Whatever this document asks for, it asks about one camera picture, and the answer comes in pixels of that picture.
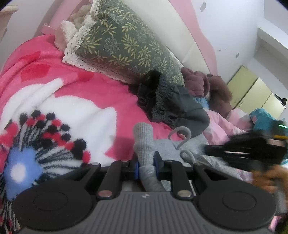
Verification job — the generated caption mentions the maroon jacket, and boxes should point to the maroon jacket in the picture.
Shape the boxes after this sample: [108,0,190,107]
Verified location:
[181,67,211,97]

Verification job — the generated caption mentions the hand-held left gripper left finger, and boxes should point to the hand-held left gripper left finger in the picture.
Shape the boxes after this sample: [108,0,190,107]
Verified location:
[62,156,139,199]

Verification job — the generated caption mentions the cream fluffy blanket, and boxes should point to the cream fluffy blanket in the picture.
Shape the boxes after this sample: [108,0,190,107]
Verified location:
[55,4,95,51]

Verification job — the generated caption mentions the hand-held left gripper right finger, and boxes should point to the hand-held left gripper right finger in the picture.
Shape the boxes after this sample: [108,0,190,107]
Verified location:
[154,153,228,199]

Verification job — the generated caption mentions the dark grey garment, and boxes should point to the dark grey garment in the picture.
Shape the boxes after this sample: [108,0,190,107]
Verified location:
[129,70,211,138]

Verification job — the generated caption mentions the pale yellow wardrobe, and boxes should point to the pale yellow wardrobe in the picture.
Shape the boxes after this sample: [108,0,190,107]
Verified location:
[227,65,286,115]

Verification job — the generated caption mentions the green leaf-print pillow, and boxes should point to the green leaf-print pillow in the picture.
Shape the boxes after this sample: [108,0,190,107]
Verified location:
[62,0,186,87]

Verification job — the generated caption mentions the grey pants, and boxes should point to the grey pants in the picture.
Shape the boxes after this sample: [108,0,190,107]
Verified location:
[133,123,252,192]

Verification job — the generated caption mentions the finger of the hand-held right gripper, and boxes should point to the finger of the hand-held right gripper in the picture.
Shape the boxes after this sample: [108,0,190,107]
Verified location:
[204,144,229,158]

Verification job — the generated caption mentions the pink floral quilt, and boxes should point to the pink floral quilt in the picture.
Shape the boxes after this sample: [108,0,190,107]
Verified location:
[202,108,255,147]

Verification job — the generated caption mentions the light blue pillow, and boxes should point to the light blue pillow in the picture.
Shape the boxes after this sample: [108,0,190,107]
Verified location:
[196,97,211,111]

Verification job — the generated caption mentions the pink flower-print blanket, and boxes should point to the pink flower-print blanket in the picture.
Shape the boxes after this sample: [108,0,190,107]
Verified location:
[0,34,203,232]

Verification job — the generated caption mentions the teal and pink cartoon quilt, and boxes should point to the teal and pink cartoon quilt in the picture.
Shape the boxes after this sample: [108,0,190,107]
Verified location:
[249,108,288,135]

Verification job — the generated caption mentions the person's right hand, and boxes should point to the person's right hand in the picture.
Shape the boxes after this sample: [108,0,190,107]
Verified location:
[252,165,288,194]

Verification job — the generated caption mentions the pale bedside cabinet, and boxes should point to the pale bedside cabinet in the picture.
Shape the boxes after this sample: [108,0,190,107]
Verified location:
[0,6,18,41]

